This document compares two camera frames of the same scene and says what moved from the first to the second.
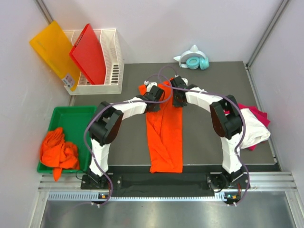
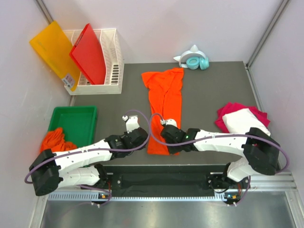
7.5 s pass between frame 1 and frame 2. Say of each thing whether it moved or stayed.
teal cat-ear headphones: stayed
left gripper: moved
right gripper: moved
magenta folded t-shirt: stayed
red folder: stayed
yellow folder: stayed
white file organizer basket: stayed
